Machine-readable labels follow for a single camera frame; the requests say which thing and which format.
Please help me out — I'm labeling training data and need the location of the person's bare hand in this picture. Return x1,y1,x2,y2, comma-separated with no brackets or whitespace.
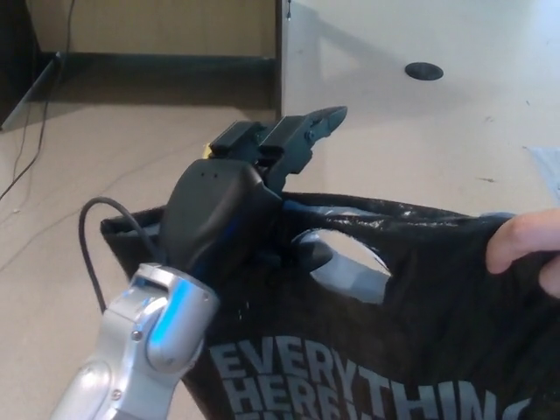
485,208,560,301

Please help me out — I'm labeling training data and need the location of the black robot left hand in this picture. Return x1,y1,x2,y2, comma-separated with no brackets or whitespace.
157,104,350,281

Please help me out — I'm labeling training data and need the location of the black printed plastic bag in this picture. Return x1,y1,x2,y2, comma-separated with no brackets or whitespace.
100,191,560,420

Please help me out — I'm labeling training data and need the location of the clear plastic sheet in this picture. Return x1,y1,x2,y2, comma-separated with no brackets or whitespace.
523,145,560,199

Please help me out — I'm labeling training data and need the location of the dark wooden desk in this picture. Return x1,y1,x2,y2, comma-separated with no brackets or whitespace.
0,0,324,132

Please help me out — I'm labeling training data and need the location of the black round floor cover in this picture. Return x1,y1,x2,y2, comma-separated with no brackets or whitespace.
404,61,445,81

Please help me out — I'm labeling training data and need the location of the thin grey floor cable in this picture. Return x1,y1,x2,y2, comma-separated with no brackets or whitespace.
0,162,144,270

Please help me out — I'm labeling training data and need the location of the thin black floor cable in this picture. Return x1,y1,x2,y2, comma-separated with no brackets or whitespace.
10,100,32,183
0,0,76,201

